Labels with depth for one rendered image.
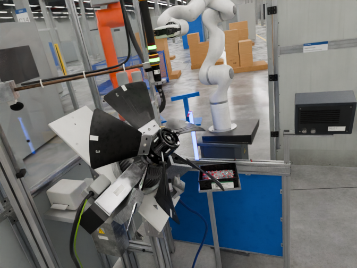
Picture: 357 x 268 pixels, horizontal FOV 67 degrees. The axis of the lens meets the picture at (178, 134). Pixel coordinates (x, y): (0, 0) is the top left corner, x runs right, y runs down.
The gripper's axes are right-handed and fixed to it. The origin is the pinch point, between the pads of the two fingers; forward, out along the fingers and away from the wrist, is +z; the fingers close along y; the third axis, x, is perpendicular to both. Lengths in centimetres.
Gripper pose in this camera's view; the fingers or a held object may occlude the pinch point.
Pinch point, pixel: (159, 32)
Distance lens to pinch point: 130.4
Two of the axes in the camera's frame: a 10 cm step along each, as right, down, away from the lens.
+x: -1.5, -9.1, -3.8
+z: -3.4, 4.1, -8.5
